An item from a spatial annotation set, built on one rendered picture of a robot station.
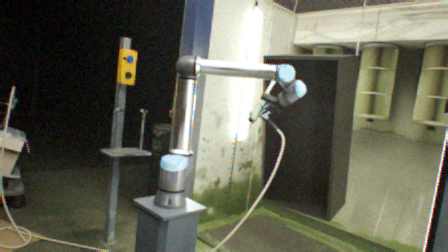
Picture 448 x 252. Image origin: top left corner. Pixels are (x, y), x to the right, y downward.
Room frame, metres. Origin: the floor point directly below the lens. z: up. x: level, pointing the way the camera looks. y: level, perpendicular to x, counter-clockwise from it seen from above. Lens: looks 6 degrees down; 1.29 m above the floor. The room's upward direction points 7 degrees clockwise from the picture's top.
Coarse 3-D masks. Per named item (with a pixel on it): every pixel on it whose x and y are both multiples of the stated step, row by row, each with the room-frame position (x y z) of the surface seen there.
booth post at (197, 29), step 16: (192, 0) 2.67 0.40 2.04; (208, 0) 2.70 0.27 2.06; (192, 16) 2.66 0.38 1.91; (208, 16) 2.71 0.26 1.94; (192, 32) 2.64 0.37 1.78; (208, 32) 2.73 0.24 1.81; (192, 48) 2.62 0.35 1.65; (208, 48) 2.74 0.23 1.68; (176, 80) 2.74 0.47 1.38; (176, 96) 2.73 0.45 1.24; (192, 144) 2.70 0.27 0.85; (192, 176) 2.73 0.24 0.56; (192, 192) 2.75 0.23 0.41
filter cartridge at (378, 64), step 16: (368, 48) 3.14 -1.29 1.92; (384, 48) 3.05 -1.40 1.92; (368, 64) 3.12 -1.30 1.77; (384, 64) 3.05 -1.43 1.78; (368, 80) 3.11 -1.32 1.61; (384, 80) 3.04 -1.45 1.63; (368, 96) 3.09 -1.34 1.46; (384, 96) 3.05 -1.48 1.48; (368, 112) 3.09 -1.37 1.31; (384, 112) 3.06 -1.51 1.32
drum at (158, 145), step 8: (160, 128) 3.29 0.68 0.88; (160, 136) 3.29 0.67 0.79; (168, 136) 3.25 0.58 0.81; (152, 144) 3.40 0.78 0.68; (160, 144) 3.28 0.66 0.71; (168, 144) 3.25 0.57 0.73; (152, 152) 3.37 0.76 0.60; (160, 152) 3.28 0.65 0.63; (168, 152) 3.25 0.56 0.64; (152, 160) 3.36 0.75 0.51; (160, 160) 3.27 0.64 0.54; (152, 168) 3.34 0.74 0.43; (152, 176) 3.33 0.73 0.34; (152, 184) 3.32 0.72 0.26; (152, 192) 3.31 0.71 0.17
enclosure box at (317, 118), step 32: (288, 64) 2.70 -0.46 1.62; (320, 64) 2.53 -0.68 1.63; (352, 64) 2.25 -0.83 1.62; (320, 96) 2.56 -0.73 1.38; (352, 96) 2.34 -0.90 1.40; (288, 128) 2.78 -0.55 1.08; (320, 128) 2.59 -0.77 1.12; (288, 160) 2.82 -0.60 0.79; (320, 160) 2.62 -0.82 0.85; (288, 192) 2.75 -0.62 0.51; (320, 192) 2.66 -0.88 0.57
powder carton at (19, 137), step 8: (8, 128) 3.11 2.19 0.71; (0, 136) 2.75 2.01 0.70; (8, 136) 2.79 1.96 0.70; (16, 136) 2.85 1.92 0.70; (24, 136) 2.92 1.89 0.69; (0, 144) 2.73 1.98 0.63; (8, 144) 2.77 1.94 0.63; (16, 144) 2.81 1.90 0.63; (0, 152) 2.77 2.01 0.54; (8, 152) 2.81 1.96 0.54; (16, 152) 2.85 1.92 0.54; (0, 160) 2.77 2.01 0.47; (8, 160) 2.81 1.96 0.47; (8, 168) 2.81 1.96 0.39
